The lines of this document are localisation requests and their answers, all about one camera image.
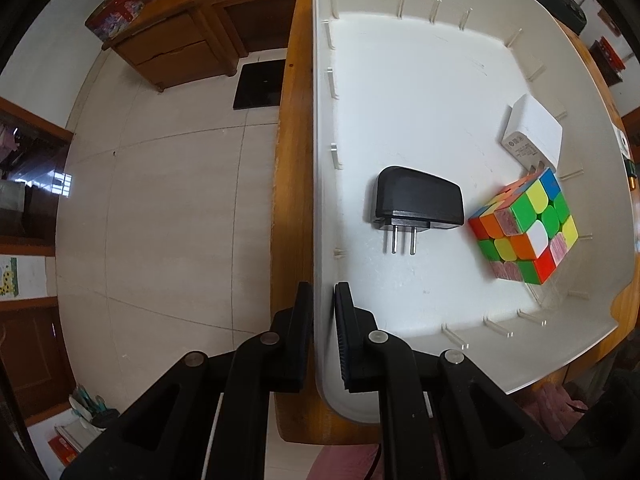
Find wooden shelf unit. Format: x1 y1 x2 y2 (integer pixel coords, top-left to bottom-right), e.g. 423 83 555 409
0 97 76 423

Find white charger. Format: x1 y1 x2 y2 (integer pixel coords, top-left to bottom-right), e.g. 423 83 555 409
496 93 563 173

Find yellow print poster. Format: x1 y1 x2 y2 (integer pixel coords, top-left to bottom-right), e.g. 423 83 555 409
0 256 19 302

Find wooden television bench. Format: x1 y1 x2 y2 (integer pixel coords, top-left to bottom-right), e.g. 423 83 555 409
212 0 306 58

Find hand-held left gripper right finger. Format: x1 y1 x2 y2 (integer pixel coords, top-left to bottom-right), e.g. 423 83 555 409
332 281 586 480

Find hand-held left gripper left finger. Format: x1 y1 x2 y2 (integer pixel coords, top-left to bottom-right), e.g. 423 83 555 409
60 281 313 480

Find person's dark clothing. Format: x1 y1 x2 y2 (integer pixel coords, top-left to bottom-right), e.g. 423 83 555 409
550 360 640 480

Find black charger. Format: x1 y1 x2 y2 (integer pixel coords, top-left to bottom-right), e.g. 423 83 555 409
364 166 465 256

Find teal white brushes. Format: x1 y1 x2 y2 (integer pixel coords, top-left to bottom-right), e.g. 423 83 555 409
67 385 108 418

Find wooden drawer cabinet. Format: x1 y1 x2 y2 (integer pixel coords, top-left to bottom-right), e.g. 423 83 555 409
102 0 238 93

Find multicoloured puzzle cube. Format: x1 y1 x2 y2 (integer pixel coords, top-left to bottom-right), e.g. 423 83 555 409
467 167 580 287

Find pink floral holder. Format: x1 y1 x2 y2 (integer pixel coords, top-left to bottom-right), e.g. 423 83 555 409
90 407 122 429

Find white plastic storage bin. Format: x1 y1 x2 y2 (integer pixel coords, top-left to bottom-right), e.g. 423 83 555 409
302 0 635 426

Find black floor mat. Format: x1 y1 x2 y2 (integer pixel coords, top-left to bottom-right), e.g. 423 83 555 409
233 58 287 110

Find red patterned tin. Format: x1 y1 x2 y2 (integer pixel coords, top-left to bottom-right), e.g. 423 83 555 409
85 0 146 42

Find red book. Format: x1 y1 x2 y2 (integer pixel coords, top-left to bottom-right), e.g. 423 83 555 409
47 435 81 467

